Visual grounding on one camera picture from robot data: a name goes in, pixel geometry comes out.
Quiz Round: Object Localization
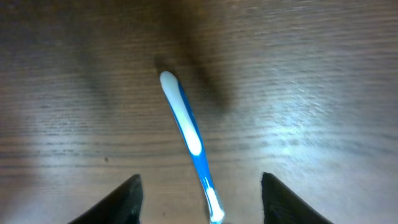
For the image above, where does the blue white toothbrush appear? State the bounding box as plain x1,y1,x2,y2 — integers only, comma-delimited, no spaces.
160,71,225,223

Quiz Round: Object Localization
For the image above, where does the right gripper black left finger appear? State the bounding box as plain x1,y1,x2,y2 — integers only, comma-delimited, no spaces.
70,174,144,224

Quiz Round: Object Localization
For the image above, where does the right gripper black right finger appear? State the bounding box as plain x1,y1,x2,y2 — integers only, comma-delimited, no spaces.
261,172,331,224

